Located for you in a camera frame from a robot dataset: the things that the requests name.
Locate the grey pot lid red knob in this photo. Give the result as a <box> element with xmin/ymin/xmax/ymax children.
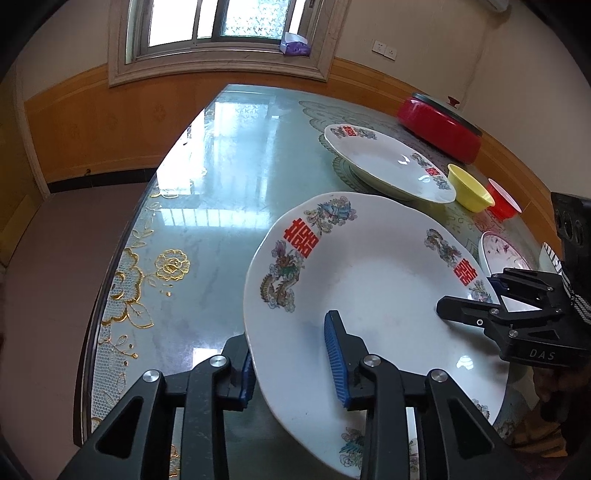
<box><xmin>411</xmin><ymin>92</ymin><xmax>483</xmax><ymax>137</ymax></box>

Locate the white lace tablecloth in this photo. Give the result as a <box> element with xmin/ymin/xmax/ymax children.
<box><xmin>74</xmin><ymin>83</ymin><xmax>555</xmax><ymax>480</ymax></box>

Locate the large white dragon print plate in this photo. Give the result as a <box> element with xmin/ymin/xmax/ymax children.
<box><xmin>243</xmin><ymin>191</ymin><xmax>511</xmax><ymax>478</ymax></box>

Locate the person's right hand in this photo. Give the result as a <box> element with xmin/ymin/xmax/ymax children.
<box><xmin>531</xmin><ymin>364</ymin><xmax>571</xmax><ymax>423</ymax></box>

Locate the yellow bowl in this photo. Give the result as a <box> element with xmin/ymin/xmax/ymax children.
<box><xmin>447</xmin><ymin>164</ymin><xmax>496</xmax><ymax>213</ymax></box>

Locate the red bowl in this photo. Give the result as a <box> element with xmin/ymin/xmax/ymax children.
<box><xmin>487</xmin><ymin>178</ymin><xmax>523</xmax><ymax>220</ymax></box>

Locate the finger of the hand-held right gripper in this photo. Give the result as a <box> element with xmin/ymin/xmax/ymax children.
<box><xmin>436</xmin><ymin>295</ymin><xmax>563</xmax><ymax>341</ymax></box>
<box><xmin>489</xmin><ymin>267</ymin><xmax>563</xmax><ymax>311</ymax></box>

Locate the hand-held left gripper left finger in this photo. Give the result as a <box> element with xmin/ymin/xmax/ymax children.
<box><xmin>60</xmin><ymin>335</ymin><xmax>257</xmax><ymax>480</ymax></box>

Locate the purple tissue box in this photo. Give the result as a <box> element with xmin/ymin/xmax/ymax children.
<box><xmin>279</xmin><ymin>32</ymin><xmax>311</xmax><ymax>57</ymax></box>

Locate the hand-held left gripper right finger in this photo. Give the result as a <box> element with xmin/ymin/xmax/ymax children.
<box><xmin>323</xmin><ymin>310</ymin><xmax>527</xmax><ymax>480</ymax></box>

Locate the window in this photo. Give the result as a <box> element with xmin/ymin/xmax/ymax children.
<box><xmin>108</xmin><ymin>0</ymin><xmax>352</xmax><ymax>88</ymax></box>

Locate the pink bowl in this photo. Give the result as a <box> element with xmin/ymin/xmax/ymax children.
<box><xmin>478</xmin><ymin>231</ymin><xmax>532</xmax><ymax>278</ymax></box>

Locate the red electric pot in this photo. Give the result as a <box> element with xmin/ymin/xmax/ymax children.
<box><xmin>398</xmin><ymin>95</ymin><xmax>483</xmax><ymax>164</ymax></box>

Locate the white striped object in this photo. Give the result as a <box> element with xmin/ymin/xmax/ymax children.
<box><xmin>539</xmin><ymin>241</ymin><xmax>564</xmax><ymax>274</ymax></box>

